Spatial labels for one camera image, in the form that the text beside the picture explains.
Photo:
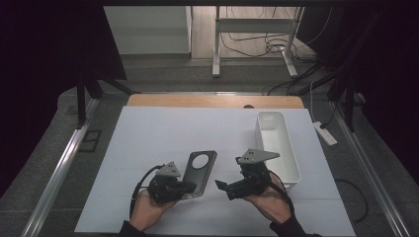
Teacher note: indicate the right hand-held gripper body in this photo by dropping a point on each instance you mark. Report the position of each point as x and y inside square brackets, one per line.
[255, 177]

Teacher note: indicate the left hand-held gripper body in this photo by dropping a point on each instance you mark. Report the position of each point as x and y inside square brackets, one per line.
[164, 189]

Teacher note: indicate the grey phone case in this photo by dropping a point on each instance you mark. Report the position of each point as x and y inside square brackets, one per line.
[197, 180]

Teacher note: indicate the person's left hand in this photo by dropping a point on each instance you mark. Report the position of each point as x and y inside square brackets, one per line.
[146, 210]

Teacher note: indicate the person's right hand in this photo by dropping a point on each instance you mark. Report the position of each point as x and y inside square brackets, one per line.
[271, 204]

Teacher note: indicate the white plastic storage box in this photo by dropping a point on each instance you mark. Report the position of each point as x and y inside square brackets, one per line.
[280, 138]

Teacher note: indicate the light grey table mat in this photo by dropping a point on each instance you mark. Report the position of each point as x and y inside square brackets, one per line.
[158, 131]

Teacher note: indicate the white power strip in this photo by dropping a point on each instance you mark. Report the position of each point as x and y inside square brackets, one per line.
[324, 133]

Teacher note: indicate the wooden table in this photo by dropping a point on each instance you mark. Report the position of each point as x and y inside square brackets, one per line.
[197, 100]

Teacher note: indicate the black metal stand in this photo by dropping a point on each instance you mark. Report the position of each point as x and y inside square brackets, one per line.
[81, 105]
[350, 108]

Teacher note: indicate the white partition panel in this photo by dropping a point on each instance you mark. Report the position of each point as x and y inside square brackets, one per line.
[148, 29]

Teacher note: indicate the black curtain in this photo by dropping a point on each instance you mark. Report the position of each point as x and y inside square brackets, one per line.
[39, 65]
[395, 82]

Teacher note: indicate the black rectangular floor frame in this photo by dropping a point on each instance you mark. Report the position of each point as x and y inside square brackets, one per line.
[89, 131]

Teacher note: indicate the aluminium frame rail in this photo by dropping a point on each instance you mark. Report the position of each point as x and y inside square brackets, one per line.
[372, 171]
[59, 171]

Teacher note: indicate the white desk frame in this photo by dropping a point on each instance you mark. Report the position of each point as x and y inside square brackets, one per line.
[253, 25]

